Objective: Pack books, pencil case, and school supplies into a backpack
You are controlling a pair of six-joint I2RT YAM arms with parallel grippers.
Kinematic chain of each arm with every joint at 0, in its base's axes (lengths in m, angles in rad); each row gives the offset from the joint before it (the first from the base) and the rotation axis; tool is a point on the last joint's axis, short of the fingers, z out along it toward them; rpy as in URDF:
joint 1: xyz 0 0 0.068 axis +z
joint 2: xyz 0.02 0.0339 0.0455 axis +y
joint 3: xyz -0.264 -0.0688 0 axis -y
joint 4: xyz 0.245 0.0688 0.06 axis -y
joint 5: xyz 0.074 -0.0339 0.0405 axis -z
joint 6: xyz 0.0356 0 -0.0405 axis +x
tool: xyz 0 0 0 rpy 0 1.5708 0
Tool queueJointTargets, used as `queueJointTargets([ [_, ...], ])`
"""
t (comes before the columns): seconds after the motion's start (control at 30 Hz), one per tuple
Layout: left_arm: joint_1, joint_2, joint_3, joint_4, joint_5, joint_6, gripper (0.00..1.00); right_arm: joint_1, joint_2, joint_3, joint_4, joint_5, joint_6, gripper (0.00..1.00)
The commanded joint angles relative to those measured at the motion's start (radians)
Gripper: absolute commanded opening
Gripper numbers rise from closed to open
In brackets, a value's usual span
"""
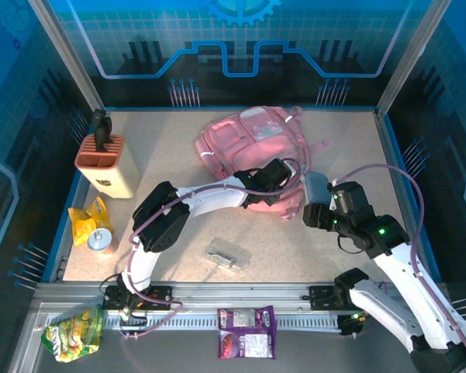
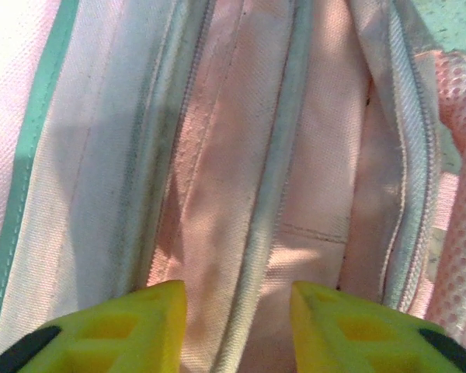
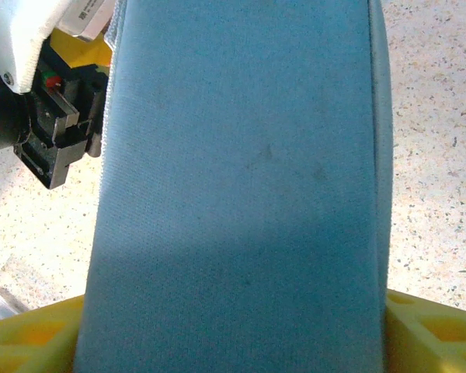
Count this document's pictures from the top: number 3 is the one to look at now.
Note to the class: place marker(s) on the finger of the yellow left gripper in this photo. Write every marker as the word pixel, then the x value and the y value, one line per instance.
pixel 85 52

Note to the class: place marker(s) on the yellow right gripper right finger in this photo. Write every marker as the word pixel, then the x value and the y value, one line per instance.
pixel 435 342

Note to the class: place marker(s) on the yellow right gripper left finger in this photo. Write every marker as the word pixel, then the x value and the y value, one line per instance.
pixel 27 342

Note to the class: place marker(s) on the grey-blue pencil case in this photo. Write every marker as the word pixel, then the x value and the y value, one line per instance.
pixel 237 175

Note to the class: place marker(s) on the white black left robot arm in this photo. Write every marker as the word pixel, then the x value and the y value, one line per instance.
pixel 19 31

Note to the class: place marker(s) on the clear plastic supplies bag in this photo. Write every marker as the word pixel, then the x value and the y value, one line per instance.
pixel 4 303

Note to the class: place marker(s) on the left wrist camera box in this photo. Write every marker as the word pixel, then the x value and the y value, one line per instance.
pixel 87 17

